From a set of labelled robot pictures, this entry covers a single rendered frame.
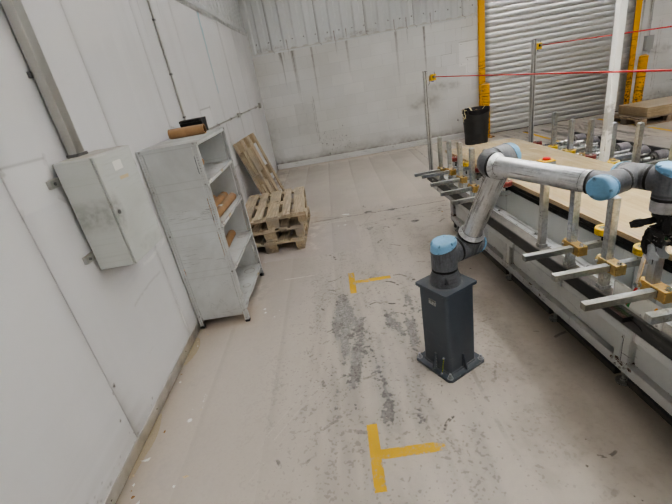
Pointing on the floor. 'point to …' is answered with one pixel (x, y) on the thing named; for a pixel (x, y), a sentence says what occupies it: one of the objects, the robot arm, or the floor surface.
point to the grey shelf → (178, 155)
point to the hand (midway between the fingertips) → (650, 260)
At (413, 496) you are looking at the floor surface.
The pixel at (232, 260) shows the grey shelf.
